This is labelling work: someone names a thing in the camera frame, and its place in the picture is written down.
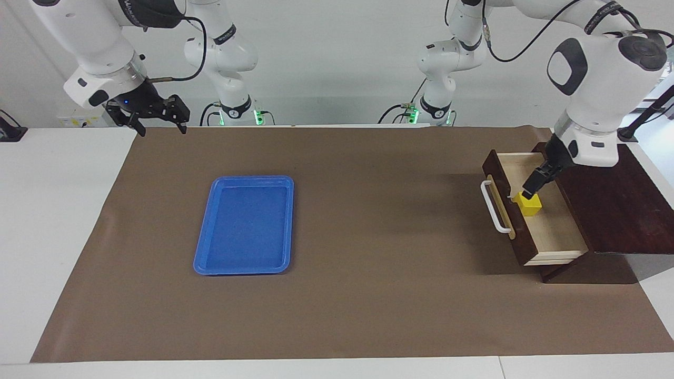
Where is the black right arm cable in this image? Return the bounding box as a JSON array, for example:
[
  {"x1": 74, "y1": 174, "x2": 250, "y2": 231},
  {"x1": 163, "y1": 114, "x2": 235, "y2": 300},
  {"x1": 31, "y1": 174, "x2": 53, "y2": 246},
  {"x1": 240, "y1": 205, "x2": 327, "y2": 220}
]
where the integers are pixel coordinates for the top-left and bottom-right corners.
[{"x1": 147, "y1": 16, "x2": 209, "y2": 83}]

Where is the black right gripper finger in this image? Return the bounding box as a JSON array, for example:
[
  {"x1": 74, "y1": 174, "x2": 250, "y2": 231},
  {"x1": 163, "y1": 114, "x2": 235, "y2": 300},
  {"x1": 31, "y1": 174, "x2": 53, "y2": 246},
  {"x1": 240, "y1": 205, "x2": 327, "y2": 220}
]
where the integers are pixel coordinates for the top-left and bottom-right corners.
[
  {"x1": 105, "y1": 103, "x2": 147, "y2": 137},
  {"x1": 162, "y1": 94, "x2": 191, "y2": 134}
]

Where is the brown paper table mat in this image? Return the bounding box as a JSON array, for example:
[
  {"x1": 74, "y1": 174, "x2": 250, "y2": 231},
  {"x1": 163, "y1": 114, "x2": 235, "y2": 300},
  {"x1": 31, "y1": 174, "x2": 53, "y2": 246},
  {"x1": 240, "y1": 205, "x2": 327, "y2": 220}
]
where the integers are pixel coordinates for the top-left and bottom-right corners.
[{"x1": 30, "y1": 125, "x2": 674, "y2": 364}]

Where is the blue plastic tray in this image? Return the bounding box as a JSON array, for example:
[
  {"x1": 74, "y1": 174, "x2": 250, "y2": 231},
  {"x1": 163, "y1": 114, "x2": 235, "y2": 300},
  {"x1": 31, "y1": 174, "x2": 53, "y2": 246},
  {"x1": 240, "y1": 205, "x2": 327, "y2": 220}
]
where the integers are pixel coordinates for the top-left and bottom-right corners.
[{"x1": 193, "y1": 175, "x2": 294, "y2": 276}]

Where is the black base cable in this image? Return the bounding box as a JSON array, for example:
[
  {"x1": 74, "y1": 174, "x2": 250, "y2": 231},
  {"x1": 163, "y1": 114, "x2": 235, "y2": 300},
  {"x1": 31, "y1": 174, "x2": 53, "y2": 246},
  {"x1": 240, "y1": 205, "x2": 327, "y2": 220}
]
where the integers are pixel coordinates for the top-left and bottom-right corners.
[
  {"x1": 378, "y1": 79, "x2": 428, "y2": 124},
  {"x1": 200, "y1": 103, "x2": 222, "y2": 127}
]

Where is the dark wooden cabinet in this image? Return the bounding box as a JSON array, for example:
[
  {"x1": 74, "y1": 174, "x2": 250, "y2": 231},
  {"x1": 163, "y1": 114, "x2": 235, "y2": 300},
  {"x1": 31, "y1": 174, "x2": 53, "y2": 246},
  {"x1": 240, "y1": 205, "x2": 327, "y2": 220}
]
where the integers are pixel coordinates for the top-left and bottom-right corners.
[{"x1": 531, "y1": 141, "x2": 674, "y2": 285}]

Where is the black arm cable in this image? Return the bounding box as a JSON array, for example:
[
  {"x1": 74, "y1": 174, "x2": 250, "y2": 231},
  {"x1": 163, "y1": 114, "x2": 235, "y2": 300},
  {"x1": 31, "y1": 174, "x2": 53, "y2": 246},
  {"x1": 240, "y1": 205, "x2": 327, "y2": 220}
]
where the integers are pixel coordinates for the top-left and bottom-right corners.
[
  {"x1": 147, "y1": 16, "x2": 209, "y2": 83},
  {"x1": 445, "y1": 0, "x2": 674, "y2": 63}
]

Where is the yellow cube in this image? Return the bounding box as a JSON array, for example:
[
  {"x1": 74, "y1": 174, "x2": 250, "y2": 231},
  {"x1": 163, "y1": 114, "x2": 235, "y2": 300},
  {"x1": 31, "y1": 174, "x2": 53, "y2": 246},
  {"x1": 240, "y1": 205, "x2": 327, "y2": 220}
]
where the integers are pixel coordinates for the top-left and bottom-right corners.
[{"x1": 513, "y1": 191, "x2": 543, "y2": 217}]

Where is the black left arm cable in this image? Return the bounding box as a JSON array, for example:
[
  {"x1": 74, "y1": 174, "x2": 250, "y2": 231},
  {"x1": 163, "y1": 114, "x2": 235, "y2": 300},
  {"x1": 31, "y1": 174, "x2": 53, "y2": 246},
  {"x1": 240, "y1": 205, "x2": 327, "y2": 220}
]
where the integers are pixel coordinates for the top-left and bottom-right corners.
[{"x1": 445, "y1": 0, "x2": 674, "y2": 63}]

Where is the window with greenery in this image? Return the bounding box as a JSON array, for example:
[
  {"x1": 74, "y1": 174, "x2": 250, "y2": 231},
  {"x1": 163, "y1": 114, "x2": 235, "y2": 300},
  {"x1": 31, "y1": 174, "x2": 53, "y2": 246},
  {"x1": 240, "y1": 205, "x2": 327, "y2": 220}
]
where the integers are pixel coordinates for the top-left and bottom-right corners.
[{"x1": 652, "y1": 58, "x2": 674, "y2": 101}]

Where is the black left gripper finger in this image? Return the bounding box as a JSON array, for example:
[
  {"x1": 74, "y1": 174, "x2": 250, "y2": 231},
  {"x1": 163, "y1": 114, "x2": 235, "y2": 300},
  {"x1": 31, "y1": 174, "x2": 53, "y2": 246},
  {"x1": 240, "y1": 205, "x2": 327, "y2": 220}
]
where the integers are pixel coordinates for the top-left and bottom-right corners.
[{"x1": 521, "y1": 161, "x2": 560, "y2": 200}]

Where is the black clamp stand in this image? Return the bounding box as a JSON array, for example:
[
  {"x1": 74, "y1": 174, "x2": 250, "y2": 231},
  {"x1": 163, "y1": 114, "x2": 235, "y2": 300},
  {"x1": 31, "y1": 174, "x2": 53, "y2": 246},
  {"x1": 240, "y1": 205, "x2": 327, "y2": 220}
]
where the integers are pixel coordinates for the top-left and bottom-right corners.
[{"x1": 619, "y1": 84, "x2": 674, "y2": 143}]

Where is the black desk mount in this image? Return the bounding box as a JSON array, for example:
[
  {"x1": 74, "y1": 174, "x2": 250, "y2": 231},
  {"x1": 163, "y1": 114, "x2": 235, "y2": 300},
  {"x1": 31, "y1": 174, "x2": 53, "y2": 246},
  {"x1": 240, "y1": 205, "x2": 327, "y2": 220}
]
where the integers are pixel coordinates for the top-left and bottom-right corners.
[{"x1": 0, "y1": 109, "x2": 28, "y2": 143}]

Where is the wooden drawer with white handle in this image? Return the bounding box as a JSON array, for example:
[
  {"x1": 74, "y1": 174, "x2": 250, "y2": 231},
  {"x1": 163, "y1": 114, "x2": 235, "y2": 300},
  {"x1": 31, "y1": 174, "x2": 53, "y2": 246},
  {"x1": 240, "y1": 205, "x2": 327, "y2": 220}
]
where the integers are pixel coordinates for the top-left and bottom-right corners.
[{"x1": 481, "y1": 149, "x2": 590, "y2": 267}]

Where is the white power outlet box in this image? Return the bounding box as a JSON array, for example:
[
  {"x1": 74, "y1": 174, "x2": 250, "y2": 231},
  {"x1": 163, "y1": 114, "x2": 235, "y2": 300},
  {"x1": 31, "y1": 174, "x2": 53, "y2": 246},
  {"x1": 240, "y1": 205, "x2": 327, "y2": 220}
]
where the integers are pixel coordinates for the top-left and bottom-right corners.
[{"x1": 57, "y1": 107, "x2": 114, "y2": 128}]

